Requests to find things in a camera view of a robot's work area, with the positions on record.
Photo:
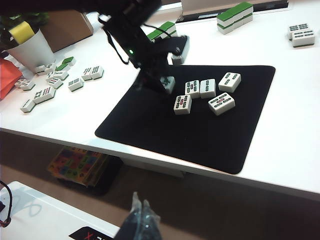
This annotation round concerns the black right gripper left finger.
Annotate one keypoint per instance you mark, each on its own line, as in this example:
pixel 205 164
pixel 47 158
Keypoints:
pixel 128 225

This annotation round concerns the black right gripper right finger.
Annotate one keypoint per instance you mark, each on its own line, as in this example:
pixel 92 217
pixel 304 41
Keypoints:
pixel 150 225

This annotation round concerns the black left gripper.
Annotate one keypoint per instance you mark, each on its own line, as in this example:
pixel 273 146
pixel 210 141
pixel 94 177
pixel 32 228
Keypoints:
pixel 155 68

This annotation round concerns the bird print mahjong tile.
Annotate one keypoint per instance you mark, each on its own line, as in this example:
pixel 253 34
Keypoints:
pixel 169 85

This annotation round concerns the red green bamboo mahjong tile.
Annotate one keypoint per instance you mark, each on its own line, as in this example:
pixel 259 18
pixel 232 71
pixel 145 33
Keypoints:
pixel 192 88
pixel 183 104
pixel 222 103

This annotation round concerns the two-bamboo mahjong tile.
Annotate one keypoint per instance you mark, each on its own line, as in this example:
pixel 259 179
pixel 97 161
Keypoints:
pixel 208 87

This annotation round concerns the three-bamboo mahjong tile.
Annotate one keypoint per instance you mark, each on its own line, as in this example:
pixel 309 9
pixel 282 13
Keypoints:
pixel 230 81

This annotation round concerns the white robot base platform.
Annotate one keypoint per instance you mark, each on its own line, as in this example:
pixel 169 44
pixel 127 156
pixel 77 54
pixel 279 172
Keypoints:
pixel 50 212

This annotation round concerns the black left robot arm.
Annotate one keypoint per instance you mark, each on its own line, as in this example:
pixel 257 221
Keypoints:
pixel 130 25

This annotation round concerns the green-backed white mahjong tile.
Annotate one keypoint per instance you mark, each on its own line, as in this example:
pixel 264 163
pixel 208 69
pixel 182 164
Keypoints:
pixel 153 35
pixel 248 18
pixel 225 16
pixel 238 23
pixel 247 7
pixel 237 11
pixel 226 28
pixel 68 60
pixel 61 67
pixel 167 27

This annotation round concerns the dark green bars mahjong tile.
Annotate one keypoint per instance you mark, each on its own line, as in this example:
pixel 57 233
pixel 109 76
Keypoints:
pixel 303 37
pixel 75 84
pixel 97 72
pixel 298 27

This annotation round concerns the white printed mahjong tile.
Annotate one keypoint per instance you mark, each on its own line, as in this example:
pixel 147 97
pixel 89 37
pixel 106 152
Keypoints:
pixel 27 105
pixel 48 92
pixel 40 70
pixel 38 97
pixel 51 67
pixel 28 86
pixel 87 73
pixel 54 83
pixel 60 75
pixel 20 82

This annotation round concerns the black logo plate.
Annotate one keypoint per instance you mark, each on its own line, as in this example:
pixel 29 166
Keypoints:
pixel 87 233

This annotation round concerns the black mouse mat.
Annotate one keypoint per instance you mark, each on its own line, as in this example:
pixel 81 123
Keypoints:
pixel 200 140

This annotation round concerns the colourful printed box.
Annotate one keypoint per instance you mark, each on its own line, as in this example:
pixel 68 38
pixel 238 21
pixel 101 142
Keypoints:
pixel 75 165

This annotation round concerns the brown cardboard box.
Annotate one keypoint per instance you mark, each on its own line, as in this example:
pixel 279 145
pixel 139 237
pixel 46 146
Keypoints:
pixel 67 30

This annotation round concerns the green potted plant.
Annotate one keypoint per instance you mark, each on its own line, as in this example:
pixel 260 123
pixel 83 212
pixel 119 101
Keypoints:
pixel 37 18

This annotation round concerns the yellow sponge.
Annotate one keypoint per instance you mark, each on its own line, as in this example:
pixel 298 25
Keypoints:
pixel 21 32

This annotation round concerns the red cloth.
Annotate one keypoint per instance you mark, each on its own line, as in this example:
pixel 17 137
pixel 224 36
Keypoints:
pixel 8 77

